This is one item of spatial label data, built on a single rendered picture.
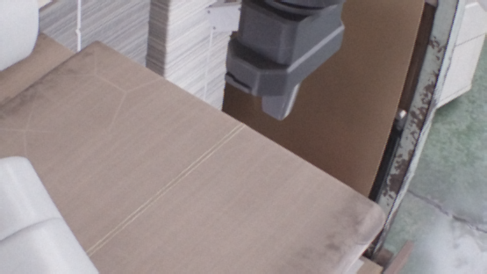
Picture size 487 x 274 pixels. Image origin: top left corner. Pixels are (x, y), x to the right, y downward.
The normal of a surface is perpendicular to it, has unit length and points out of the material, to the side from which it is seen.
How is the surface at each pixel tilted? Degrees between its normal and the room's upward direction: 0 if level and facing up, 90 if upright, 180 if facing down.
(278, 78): 90
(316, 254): 0
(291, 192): 0
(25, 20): 86
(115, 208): 0
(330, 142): 90
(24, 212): 34
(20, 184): 43
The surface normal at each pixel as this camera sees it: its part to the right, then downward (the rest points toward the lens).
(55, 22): 0.79, 0.48
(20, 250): 0.47, -0.47
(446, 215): 0.10, -0.72
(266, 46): -0.60, 0.50
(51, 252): 0.67, -0.57
